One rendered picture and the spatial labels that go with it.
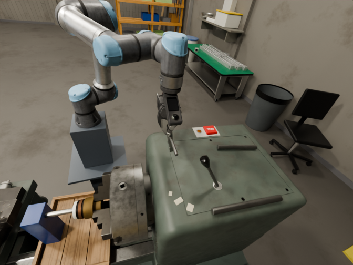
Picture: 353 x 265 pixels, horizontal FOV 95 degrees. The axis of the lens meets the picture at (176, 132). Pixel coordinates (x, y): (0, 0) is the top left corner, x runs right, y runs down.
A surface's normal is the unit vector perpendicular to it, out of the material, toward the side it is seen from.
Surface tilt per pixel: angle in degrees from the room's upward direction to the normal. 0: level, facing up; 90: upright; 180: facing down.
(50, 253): 0
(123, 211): 39
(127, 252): 0
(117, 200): 23
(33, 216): 0
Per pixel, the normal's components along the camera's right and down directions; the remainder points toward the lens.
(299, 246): 0.11, -0.74
